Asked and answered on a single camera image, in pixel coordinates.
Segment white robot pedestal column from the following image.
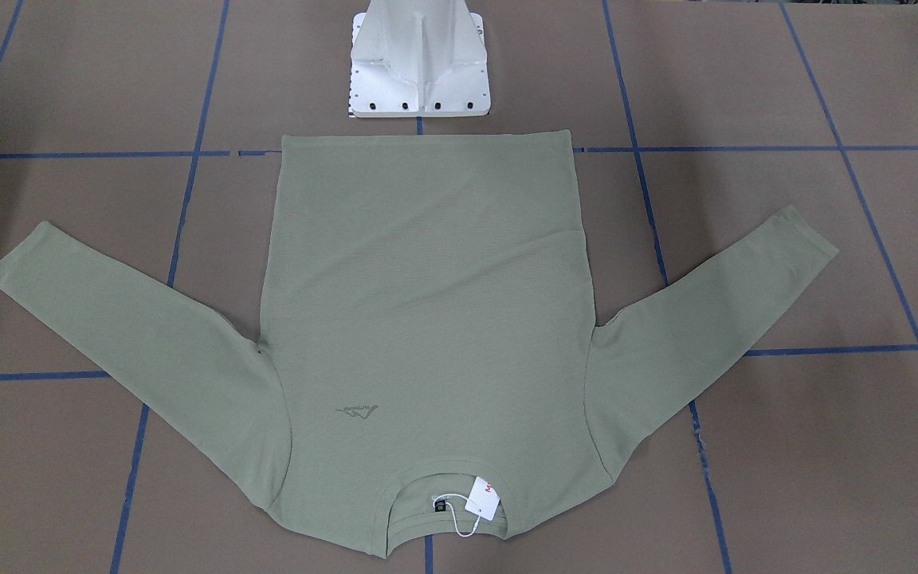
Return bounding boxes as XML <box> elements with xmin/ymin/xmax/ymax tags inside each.
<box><xmin>347</xmin><ymin>1</ymin><xmax>492</xmax><ymax>119</ymax></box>

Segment olive green long-sleeve shirt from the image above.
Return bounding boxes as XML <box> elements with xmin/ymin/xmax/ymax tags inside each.
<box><xmin>0</xmin><ymin>130</ymin><xmax>838</xmax><ymax>558</ymax></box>

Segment white paper hang tag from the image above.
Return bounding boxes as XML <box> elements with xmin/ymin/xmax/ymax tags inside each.
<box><xmin>464</xmin><ymin>476</ymin><xmax>500</xmax><ymax>521</ymax></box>

